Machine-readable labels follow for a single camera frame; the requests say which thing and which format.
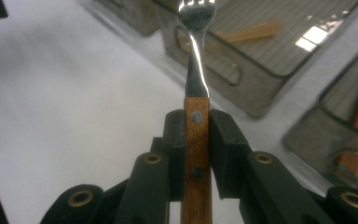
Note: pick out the smoky clear plastic bin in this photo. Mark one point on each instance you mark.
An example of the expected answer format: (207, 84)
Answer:
(317, 146)
(254, 90)
(136, 15)

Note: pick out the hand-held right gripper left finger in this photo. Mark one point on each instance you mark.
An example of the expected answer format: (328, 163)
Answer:
(174, 149)

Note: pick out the tan wooden piece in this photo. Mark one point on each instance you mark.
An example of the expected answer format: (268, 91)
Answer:
(251, 31)

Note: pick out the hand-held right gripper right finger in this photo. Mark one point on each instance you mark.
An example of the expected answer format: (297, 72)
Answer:
(227, 149)

